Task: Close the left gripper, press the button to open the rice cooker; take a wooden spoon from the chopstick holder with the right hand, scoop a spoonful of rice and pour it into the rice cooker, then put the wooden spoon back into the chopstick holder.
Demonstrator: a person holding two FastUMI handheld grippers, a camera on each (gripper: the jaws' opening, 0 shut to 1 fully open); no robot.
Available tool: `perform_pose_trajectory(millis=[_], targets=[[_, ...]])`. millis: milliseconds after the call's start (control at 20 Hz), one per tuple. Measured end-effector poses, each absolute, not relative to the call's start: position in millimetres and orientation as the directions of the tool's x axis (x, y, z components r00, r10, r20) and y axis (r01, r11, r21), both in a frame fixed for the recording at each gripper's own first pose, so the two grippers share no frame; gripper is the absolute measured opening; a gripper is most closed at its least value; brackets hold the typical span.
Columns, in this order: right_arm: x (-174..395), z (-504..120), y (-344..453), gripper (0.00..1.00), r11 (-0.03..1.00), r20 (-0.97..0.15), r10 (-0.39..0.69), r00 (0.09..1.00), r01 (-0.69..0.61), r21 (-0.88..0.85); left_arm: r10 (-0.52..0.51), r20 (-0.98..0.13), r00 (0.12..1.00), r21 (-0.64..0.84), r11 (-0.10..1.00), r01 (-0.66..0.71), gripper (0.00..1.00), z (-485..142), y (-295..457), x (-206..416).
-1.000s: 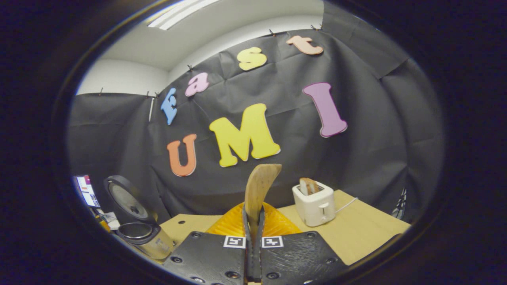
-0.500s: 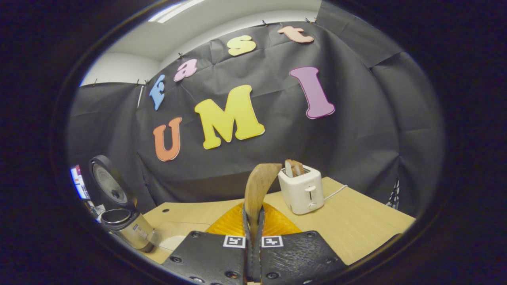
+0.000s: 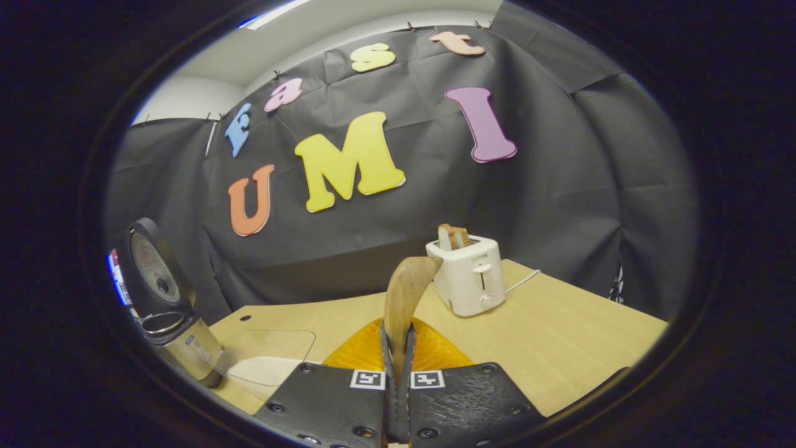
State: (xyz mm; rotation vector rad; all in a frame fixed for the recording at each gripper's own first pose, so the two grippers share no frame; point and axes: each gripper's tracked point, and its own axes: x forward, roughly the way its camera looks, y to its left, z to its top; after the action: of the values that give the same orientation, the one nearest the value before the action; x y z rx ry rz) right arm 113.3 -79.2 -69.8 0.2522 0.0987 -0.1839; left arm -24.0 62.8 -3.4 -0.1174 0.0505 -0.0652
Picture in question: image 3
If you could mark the computer monitor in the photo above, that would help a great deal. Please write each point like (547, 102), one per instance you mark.
(118, 277)

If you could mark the black backdrop cloth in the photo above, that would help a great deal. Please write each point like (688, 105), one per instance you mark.
(559, 186)

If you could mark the wooden spoon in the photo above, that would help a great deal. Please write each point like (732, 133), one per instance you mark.
(407, 292)

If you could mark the clear plastic container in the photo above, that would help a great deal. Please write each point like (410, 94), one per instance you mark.
(273, 345)

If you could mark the white rice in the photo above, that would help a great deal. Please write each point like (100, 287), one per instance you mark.
(264, 370)

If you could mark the toasted bread slice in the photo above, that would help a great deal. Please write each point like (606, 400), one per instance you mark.
(453, 236)

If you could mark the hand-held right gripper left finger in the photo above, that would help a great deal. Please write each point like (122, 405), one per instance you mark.
(336, 404)

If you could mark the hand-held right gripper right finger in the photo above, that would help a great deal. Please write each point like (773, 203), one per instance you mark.
(460, 404)

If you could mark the ceiling light panel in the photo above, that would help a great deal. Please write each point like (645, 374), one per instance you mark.
(273, 14)

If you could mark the grey silver rice cooker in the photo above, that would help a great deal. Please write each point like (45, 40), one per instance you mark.
(155, 274)

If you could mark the white toaster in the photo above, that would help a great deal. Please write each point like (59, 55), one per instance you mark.
(469, 280)

